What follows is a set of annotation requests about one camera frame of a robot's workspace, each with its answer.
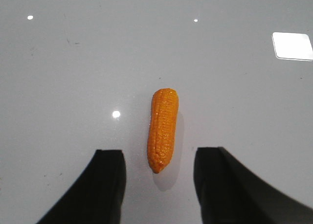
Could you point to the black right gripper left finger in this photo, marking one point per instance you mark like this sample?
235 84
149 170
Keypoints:
96 196

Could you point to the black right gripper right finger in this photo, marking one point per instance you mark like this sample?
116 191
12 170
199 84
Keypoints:
229 193

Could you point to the orange toy corn cob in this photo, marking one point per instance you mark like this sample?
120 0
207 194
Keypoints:
162 129

